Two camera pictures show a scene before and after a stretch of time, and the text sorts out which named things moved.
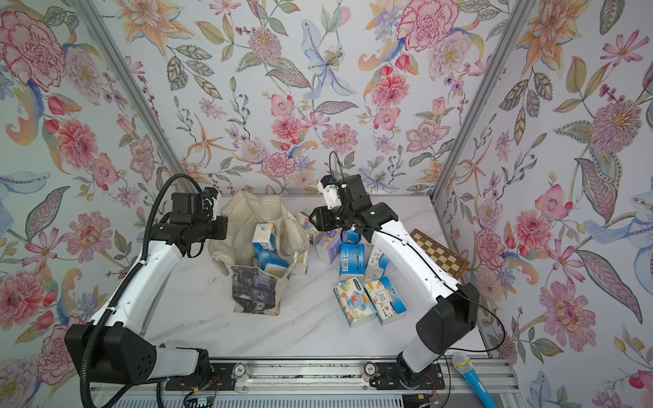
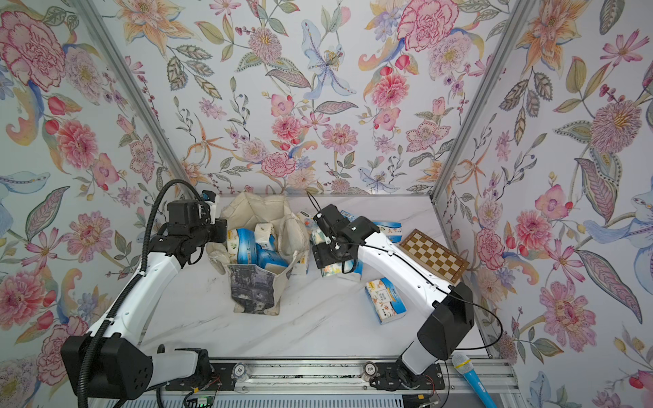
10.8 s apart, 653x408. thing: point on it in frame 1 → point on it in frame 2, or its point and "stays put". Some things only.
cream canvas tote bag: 258,291 stays put
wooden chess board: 446,260 stays put
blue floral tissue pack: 264,234 → 247,253
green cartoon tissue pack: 355,303 → 354,266
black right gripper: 326,217 → 322,256
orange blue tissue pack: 386,301 stays put
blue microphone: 463,364 stays put
